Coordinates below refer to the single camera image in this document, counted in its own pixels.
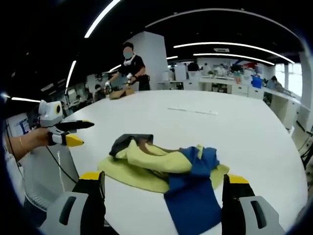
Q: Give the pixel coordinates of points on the yellow and blue garment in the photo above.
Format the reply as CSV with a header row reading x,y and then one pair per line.
x,y
171,169

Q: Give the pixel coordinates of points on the person's left hand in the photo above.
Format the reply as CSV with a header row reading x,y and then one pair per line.
x,y
40,138

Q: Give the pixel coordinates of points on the brown garment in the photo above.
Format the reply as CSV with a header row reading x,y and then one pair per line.
x,y
121,94

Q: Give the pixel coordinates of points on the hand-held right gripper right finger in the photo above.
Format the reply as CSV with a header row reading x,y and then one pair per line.
x,y
254,213

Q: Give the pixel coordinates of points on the blue bag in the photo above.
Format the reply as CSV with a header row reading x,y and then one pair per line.
x,y
256,82

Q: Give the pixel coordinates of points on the white grey chair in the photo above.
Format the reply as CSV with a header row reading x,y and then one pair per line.
x,y
46,176

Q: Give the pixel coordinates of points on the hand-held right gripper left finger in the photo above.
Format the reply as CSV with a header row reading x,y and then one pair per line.
x,y
73,208

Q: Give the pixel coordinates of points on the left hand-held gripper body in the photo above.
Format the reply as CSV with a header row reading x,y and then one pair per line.
x,y
50,113

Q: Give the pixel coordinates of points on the long ceiling light strip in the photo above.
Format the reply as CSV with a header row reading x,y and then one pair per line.
x,y
101,18
232,56
234,47

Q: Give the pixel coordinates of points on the white template strip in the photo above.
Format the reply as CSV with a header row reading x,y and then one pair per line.
x,y
193,110

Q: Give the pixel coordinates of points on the white cabinet counter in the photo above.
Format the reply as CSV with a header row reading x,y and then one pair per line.
x,y
244,90

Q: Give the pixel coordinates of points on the short ceiling light strip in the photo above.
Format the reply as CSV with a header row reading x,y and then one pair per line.
x,y
25,100
71,74

